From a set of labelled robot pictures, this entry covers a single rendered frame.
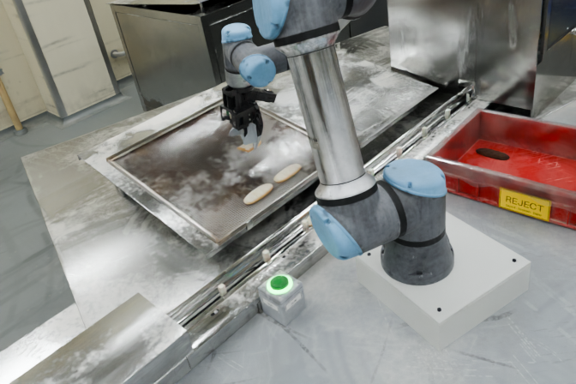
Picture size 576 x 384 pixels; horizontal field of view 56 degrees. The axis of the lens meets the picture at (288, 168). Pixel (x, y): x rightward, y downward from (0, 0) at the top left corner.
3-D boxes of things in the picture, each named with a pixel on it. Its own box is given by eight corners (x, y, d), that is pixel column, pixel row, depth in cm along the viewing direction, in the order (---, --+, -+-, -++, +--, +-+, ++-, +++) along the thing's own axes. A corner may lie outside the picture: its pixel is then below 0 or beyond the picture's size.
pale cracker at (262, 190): (250, 207, 140) (249, 203, 140) (240, 201, 142) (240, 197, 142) (276, 188, 146) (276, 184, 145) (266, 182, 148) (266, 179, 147)
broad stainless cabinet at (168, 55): (235, 165, 340) (197, 4, 287) (145, 129, 407) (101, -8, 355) (405, 59, 448) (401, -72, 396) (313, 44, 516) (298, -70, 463)
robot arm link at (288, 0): (412, 245, 100) (344, -61, 86) (343, 276, 95) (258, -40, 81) (380, 228, 111) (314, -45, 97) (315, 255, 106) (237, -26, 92)
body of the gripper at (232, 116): (221, 123, 148) (216, 84, 141) (244, 111, 153) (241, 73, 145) (239, 134, 144) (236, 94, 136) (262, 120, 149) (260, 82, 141)
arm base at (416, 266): (469, 258, 112) (471, 220, 107) (421, 297, 105) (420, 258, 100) (413, 228, 123) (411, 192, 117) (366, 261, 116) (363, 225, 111)
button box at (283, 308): (286, 340, 115) (278, 303, 109) (261, 323, 120) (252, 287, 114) (311, 316, 120) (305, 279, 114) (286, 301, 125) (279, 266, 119)
